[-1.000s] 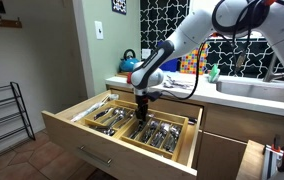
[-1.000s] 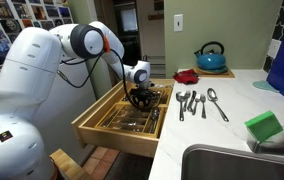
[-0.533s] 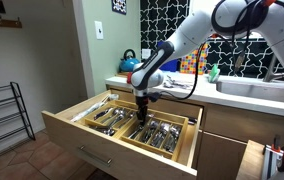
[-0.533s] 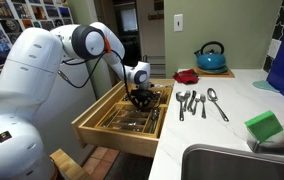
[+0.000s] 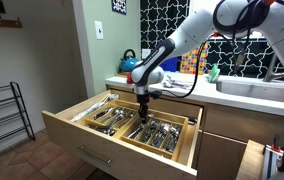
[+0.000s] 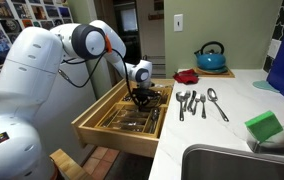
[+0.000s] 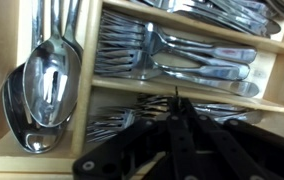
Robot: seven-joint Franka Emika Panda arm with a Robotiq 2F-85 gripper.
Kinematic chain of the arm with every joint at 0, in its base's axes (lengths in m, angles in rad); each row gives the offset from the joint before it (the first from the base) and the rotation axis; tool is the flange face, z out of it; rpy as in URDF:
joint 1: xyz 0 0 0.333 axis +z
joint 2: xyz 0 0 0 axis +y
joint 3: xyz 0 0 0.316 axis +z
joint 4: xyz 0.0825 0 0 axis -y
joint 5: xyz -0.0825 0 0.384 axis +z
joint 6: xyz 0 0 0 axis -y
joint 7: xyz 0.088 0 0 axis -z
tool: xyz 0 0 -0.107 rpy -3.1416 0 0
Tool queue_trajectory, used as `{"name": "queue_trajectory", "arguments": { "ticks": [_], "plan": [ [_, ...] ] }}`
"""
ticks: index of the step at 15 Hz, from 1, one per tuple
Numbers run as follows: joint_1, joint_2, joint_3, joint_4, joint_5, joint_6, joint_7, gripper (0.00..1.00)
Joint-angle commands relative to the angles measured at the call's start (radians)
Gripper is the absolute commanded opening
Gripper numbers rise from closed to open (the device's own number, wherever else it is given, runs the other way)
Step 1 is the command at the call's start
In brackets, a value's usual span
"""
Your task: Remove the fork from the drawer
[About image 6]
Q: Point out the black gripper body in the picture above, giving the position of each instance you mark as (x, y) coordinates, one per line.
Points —
(146, 96)

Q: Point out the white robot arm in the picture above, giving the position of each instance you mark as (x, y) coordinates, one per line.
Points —
(32, 66)

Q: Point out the silver fork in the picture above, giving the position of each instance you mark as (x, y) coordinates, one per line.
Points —
(192, 101)
(202, 100)
(187, 95)

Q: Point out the wooden kitchen drawer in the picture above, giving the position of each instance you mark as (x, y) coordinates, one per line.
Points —
(115, 140)

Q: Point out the long silver serving spoon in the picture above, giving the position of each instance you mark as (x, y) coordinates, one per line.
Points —
(154, 115)
(152, 125)

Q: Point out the small wooden cutlery organizer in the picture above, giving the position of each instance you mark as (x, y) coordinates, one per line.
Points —
(162, 87)

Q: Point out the large wooden cutlery organizer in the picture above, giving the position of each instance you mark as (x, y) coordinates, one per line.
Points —
(161, 122)

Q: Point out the large silver spoon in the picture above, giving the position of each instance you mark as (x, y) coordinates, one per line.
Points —
(212, 94)

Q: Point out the blue tea kettle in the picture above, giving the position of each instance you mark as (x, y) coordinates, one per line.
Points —
(210, 61)

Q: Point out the white appliance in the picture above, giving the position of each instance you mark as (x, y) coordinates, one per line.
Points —
(68, 110)

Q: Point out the wooden trivet board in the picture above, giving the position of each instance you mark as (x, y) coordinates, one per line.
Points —
(230, 75)

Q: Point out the wooden stool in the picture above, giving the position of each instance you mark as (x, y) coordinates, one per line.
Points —
(68, 166)

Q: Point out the stainless steel sink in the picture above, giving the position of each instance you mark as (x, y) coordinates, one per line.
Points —
(232, 166)

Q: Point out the green sponge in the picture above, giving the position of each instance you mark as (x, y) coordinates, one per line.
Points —
(263, 126)

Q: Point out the teal silicone mat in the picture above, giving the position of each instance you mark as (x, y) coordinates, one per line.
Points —
(263, 85)

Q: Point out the white outlet plate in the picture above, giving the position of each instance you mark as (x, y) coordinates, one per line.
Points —
(274, 49)

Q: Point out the photo collage board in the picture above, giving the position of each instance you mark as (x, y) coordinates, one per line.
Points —
(2, 10)

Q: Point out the white light switch plate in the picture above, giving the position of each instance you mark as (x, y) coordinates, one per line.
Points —
(178, 22)

